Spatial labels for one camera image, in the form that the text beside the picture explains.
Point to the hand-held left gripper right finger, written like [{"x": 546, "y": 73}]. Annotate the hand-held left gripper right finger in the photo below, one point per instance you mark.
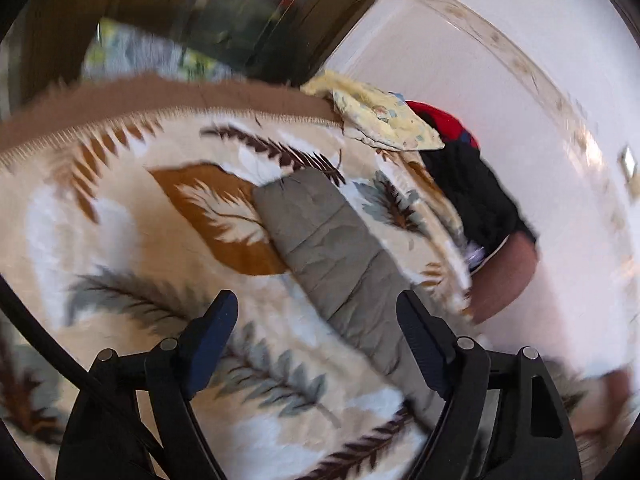
[{"x": 420, "y": 340}]

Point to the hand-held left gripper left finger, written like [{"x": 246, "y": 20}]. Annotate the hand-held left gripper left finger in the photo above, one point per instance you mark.
[{"x": 215, "y": 340}]

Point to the grey quilted hooded jacket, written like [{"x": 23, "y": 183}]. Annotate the grey quilted hooded jacket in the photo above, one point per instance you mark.
[{"x": 325, "y": 260}]

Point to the leaf-print plush blanket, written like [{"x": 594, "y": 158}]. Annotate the leaf-print plush blanket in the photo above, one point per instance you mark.
[{"x": 150, "y": 270}]

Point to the black and red garment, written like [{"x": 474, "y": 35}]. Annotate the black and red garment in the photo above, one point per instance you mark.
[{"x": 470, "y": 190}]

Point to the yellow printed cloth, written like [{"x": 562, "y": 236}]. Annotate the yellow printed cloth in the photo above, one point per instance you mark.
[{"x": 380, "y": 115}]

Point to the brown quilted sofa cover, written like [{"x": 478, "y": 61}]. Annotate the brown quilted sofa cover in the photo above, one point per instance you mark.
[{"x": 150, "y": 97}]

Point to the floral patterned cloth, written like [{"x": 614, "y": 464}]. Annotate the floral patterned cloth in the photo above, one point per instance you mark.
[{"x": 130, "y": 50}]

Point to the wooden door with glass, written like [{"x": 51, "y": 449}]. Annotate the wooden door with glass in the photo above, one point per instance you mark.
[{"x": 55, "y": 20}]

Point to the beige wall switch plate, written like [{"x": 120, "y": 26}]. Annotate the beige wall switch plate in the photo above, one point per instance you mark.
[{"x": 628, "y": 162}]

